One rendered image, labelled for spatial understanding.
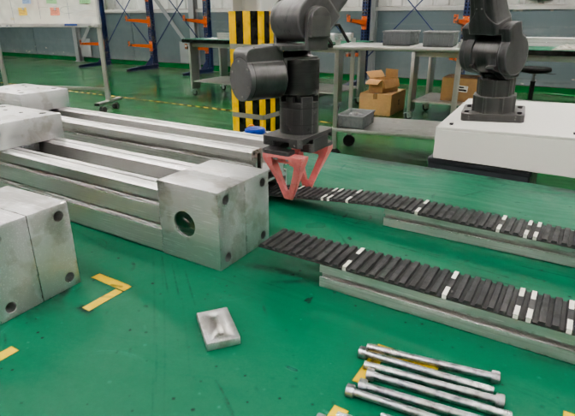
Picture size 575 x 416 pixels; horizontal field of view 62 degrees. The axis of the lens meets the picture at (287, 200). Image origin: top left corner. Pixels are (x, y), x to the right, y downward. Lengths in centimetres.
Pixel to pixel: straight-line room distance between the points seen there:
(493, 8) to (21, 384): 90
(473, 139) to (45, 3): 589
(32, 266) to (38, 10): 610
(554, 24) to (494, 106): 707
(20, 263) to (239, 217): 22
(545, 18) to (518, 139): 715
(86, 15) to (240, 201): 572
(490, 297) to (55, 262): 43
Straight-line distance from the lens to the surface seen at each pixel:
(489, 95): 106
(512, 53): 102
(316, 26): 66
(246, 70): 64
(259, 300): 50
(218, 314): 47
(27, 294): 54
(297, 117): 69
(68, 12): 634
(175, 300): 51
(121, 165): 73
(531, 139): 99
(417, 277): 49
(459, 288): 48
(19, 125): 84
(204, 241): 55
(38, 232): 53
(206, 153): 79
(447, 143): 102
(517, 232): 62
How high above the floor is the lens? 105
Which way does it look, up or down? 21 degrees down
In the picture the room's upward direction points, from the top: straight up
